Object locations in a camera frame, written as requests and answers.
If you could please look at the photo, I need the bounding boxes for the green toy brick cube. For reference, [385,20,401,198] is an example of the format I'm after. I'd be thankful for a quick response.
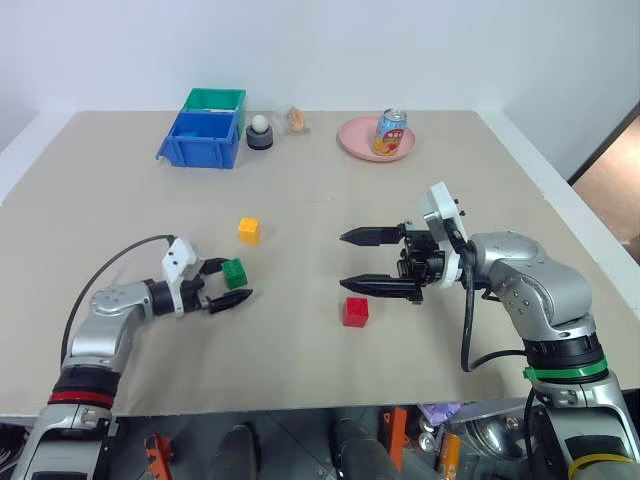
[221,257,250,290]

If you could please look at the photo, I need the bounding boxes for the orange clamp tool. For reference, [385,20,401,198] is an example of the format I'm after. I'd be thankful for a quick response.
[143,433,177,480]
[381,406,407,472]

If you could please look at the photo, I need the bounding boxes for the green plastic storage bin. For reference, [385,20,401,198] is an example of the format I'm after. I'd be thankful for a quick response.
[181,87,248,144]

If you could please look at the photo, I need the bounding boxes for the shiny metal bowl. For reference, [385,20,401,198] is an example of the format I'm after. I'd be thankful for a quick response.
[448,398,532,462]

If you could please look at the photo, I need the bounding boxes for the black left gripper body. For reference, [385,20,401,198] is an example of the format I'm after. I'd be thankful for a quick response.
[178,263,215,318]

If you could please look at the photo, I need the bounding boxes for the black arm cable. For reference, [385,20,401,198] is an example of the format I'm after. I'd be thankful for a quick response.
[59,234,177,372]
[459,239,529,374]

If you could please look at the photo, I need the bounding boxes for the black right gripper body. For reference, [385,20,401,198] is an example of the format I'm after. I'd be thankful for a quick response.
[396,219,448,304]

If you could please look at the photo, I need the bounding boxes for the colourful drink can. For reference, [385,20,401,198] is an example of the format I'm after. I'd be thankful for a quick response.
[372,107,409,157]

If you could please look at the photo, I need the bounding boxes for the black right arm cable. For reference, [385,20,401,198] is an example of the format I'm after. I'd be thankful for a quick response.
[459,239,529,374]

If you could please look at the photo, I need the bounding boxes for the clear bag with orange item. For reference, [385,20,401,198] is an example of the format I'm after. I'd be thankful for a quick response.
[279,104,314,136]

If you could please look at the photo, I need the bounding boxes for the yellow toy brick cube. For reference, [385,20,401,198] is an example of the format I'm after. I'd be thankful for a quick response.
[237,216,263,246]

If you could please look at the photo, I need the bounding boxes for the pink plate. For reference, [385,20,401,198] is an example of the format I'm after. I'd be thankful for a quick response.
[336,114,418,162]

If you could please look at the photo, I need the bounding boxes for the purple crumpled bag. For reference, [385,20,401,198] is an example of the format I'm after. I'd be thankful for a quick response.
[417,400,465,427]

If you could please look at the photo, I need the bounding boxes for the orange bottle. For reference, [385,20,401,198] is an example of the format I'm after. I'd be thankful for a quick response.
[437,431,462,477]

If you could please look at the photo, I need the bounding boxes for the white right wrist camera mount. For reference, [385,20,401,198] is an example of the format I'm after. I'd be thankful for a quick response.
[418,182,474,291]

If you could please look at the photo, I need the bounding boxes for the dark rounded shape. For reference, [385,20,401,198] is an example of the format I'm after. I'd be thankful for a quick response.
[331,416,399,480]
[213,423,262,480]

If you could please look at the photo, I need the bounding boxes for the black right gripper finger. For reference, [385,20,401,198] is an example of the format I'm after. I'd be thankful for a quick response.
[338,224,406,247]
[339,273,423,303]

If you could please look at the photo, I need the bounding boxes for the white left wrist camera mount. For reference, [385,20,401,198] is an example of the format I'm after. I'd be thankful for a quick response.
[161,238,202,319]

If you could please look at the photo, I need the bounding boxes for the red toy brick cube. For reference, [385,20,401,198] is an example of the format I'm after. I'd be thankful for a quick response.
[342,296,371,329]

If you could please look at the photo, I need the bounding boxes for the black round holder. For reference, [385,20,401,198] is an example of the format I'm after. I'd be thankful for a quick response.
[245,124,275,152]

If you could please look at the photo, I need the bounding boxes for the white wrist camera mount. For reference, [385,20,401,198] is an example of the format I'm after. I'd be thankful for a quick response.
[418,182,474,291]
[161,238,202,319]

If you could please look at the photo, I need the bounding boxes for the blue plastic storage bin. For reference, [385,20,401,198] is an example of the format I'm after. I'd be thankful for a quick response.
[155,110,240,170]

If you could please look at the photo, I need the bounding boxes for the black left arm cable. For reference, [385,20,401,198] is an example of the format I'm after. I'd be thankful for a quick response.
[59,234,177,372]

